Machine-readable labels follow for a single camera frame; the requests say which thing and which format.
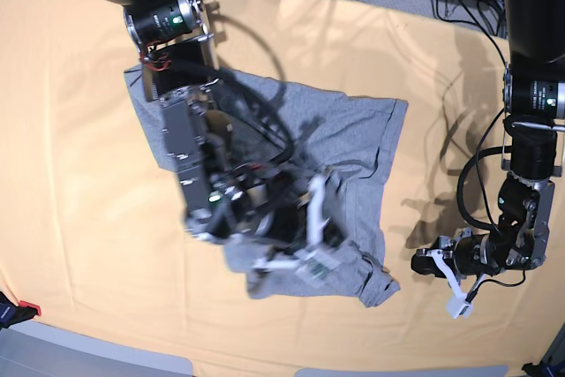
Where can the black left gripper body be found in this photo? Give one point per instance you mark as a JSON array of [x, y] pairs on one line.
[[468, 254]]

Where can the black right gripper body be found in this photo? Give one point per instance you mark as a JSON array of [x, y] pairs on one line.
[[296, 228]]

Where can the grey t-shirt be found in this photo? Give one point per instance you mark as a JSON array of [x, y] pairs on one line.
[[351, 142]]

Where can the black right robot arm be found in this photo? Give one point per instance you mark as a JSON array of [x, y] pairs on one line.
[[229, 148]]

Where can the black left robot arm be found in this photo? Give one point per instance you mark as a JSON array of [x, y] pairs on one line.
[[533, 96]]

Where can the yellow table cloth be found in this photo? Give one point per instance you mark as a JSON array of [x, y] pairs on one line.
[[91, 227]]

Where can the red and black clamp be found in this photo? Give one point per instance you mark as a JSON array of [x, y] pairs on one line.
[[12, 314]]

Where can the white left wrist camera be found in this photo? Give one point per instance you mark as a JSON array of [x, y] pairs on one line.
[[458, 307]]

